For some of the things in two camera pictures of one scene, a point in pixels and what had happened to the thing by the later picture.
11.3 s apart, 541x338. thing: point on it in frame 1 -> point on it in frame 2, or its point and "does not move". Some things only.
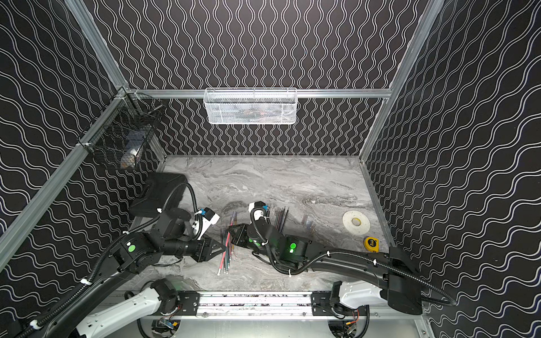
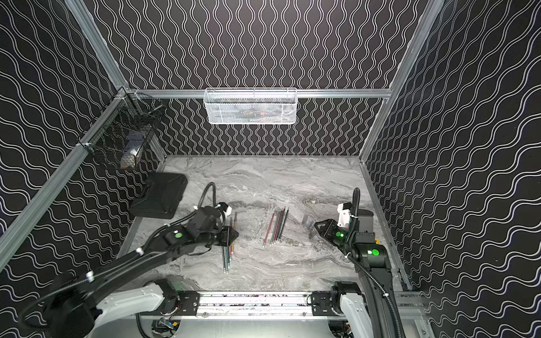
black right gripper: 239,239 -> 327,226
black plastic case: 163,191 does not move
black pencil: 284,220 does not move
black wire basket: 121,131 does not move
